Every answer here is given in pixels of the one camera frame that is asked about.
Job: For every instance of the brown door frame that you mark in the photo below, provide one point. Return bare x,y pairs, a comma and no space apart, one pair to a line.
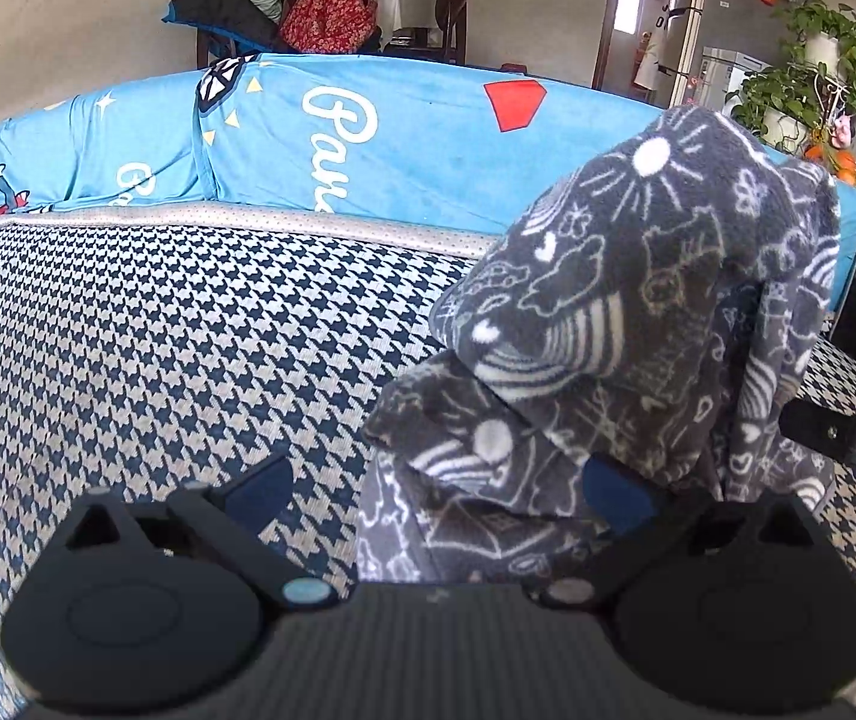
602,30

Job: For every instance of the blue printed sofa cover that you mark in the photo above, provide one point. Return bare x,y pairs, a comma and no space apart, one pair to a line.
413,135

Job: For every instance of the houndstooth sofa seat cushion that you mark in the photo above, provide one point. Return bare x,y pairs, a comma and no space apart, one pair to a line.
135,360

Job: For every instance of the grey refrigerator with floral cover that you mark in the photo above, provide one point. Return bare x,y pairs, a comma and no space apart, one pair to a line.
743,22

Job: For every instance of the dark padded jacket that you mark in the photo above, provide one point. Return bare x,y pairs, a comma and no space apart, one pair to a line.
218,11

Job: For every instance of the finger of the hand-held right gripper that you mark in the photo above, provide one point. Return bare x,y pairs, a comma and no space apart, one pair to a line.
818,429

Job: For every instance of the potted green trailing plant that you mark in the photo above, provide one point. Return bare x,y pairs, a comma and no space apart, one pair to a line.
773,105
833,37

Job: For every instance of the pile of oranges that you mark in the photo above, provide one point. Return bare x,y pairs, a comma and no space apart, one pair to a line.
837,165

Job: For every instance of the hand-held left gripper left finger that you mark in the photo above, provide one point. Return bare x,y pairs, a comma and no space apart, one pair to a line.
259,493

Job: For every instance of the pink plush doll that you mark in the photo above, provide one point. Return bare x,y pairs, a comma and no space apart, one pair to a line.
842,129

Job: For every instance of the dark wooden dining chair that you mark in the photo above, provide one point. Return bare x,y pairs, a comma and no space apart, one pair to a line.
452,19

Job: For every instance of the grey doodle print fleece jacket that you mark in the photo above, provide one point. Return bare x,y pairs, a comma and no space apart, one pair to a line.
623,277

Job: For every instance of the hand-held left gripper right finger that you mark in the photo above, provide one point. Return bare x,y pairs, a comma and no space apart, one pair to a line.
615,496

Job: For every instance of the table with white cloth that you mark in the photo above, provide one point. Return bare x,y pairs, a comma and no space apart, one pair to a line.
398,7

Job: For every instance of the red floral cloth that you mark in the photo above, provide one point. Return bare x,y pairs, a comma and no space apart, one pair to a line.
330,11

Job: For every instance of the small white cabinet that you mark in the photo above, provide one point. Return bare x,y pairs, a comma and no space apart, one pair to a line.
728,79

